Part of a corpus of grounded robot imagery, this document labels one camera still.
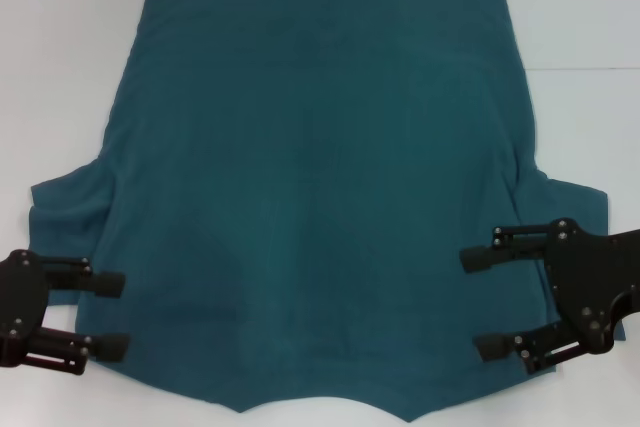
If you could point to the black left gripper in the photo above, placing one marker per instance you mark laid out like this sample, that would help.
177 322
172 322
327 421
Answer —
22 292

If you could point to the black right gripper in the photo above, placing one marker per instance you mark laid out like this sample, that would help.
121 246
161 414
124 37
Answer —
580 277

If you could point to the teal blue shirt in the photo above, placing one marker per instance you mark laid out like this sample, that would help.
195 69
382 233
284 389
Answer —
320 147

